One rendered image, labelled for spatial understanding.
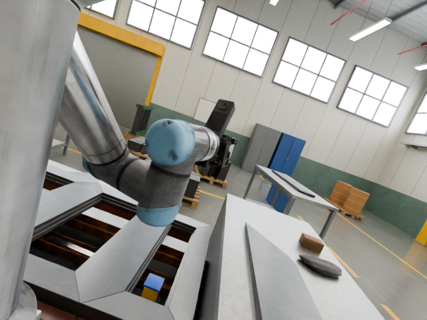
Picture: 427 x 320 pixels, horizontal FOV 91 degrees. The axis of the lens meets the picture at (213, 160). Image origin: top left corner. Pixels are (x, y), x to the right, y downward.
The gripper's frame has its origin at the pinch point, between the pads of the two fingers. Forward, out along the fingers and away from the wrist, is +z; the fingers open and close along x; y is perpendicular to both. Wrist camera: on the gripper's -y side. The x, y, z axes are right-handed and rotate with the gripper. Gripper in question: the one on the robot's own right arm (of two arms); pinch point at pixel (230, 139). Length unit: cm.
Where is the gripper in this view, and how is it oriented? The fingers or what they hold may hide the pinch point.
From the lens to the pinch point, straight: 65.7
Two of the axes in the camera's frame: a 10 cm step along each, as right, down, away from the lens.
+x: 9.1, 2.5, -3.5
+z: 3.7, -0.4, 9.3
